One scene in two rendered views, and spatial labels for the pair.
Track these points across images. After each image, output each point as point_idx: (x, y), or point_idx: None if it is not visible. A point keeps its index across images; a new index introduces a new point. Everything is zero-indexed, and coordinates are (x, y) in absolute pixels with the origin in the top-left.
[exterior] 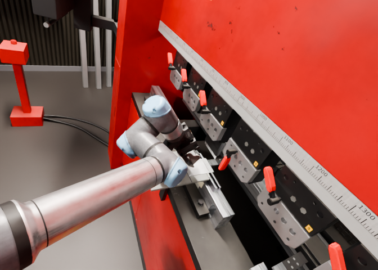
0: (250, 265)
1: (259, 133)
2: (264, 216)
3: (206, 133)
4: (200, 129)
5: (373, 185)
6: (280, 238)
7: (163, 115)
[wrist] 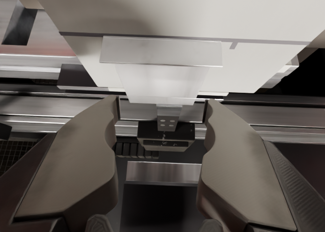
0: None
1: None
2: (57, 91)
3: (295, 98)
4: (322, 87)
5: None
6: (16, 91)
7: None
